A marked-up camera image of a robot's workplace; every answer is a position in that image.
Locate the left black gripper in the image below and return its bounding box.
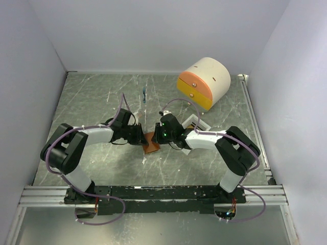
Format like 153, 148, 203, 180
122, 123, 149, 146

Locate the white plastic card tray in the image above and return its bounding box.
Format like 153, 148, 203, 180
181, 114, 211, 155

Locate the brown leather card holder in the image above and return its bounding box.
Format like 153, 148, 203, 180
143, 131, 160, 154

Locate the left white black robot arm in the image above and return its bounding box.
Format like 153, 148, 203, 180
40, 109, 148, 204

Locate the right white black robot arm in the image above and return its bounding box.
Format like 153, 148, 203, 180
152, 113, 261, 203

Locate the blue mark on table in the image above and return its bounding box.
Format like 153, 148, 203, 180
143, 87, 147, 104

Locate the cream mini drawer cabinet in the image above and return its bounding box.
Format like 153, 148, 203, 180
177, 57, 231, 111

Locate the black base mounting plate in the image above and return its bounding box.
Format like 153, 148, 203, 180
63, 185, 247, 216

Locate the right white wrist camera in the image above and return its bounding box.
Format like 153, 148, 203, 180
159, 110, 171, 116

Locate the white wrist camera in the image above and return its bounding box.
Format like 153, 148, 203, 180
133, 110, 143, 123
159, 110, 171, 116

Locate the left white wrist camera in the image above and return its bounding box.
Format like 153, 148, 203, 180
133, 110, 143, 123

